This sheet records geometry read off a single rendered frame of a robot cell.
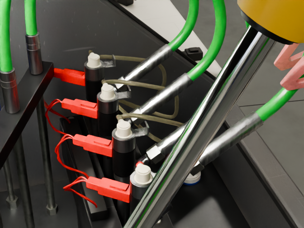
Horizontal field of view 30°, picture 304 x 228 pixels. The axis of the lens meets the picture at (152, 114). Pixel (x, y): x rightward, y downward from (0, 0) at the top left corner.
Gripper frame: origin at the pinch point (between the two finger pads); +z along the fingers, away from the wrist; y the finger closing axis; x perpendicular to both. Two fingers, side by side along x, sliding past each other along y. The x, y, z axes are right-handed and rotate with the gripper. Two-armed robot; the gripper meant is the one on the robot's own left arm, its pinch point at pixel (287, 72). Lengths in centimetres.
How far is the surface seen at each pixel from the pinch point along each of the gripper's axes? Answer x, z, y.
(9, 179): -2, 49, -12
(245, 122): 0.0, 6.0, 2.9
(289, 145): 140, 66, -103
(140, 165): -5.5, 16.5, 5.2
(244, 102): 136, 79, -134
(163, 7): 19, 29, -56
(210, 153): -0.8, 10.6, 4.7
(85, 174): -1.5, 30.3, -3.1
